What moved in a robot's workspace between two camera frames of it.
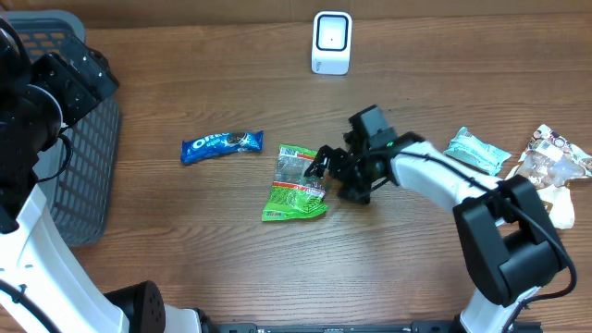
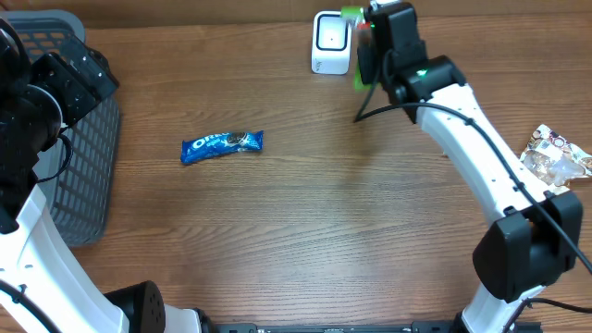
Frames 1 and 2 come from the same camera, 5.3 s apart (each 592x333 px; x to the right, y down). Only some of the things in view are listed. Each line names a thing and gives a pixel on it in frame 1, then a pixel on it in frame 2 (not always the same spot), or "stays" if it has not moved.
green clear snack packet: x=294 y=194 -> x=357 y=14
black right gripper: x=360 y=191 -> x=368 y=74
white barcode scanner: x=331 y=42 stays
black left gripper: x=56 y=68 stays
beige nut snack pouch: x=549 y=163 stays
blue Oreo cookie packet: x=221 y=143 stays
